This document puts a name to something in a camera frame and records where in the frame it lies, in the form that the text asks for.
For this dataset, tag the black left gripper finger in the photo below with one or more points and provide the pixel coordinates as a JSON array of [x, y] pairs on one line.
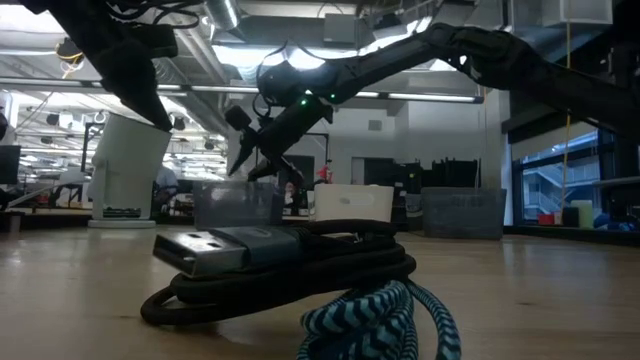
[[152, 107]]

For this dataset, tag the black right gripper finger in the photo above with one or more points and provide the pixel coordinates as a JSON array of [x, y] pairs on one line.
[[287, 172], [247, 152]]

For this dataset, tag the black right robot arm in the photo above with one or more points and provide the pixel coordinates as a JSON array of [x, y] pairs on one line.
[[450, 45]]

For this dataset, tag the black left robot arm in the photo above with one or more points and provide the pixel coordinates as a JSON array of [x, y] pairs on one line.
[[65, 12]]

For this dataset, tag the clear grey plastic bin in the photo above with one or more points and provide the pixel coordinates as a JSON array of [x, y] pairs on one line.
[[235, 205]]

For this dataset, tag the tall white bin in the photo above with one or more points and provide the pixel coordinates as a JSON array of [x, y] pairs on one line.
[[125, 170]]

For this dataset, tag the person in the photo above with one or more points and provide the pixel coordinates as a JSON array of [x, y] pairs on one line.
[[165, 180], [289, 192]]

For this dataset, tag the small red object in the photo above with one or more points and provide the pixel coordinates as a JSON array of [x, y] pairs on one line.
[[325, 174]]

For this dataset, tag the small dark monitor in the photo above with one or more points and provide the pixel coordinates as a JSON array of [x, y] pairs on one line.
[[186, 186]]

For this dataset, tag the grey ceiling box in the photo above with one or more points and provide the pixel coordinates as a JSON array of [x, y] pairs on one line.
[[340, 27]]

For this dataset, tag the grey slanted bar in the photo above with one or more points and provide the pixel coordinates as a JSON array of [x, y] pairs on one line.
[[45, 192]]

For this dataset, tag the overhead light bar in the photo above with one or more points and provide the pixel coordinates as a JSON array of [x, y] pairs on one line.
[[430, 96]]

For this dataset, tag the dark computer monitor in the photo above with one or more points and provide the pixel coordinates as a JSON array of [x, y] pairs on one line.
[[9, 165]]

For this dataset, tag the red container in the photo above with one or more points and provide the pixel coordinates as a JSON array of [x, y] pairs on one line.
[[546, 219]]

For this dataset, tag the black container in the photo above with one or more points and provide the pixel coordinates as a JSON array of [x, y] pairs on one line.
[[570, 217]]

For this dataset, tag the pale green container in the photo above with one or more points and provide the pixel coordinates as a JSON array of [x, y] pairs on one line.
[[586, 215]]

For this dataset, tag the blue object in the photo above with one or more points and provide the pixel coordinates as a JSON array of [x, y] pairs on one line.
[[602, 221]]

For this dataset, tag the white ceiling box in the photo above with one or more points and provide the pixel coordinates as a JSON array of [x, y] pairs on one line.
[[590, 12]]

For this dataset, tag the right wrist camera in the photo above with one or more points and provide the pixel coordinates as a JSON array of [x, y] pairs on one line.
[[238, 118]]

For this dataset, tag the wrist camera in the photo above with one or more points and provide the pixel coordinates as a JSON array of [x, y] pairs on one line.
[[160, 40], [238, 118]]

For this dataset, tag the black frame stand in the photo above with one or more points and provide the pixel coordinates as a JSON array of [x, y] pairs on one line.
[[327, 145]]

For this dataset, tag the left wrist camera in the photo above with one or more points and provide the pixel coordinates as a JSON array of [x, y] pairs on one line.
[[160, 40]]

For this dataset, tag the silver ventilation duct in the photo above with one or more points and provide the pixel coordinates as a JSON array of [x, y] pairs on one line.
[[222, 12]]

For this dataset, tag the grey horizontal rail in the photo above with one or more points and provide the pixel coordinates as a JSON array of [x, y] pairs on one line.
[[620, 182]]

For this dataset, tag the black vertical post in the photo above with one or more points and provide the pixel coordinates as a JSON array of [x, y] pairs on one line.
[[625, 170]]

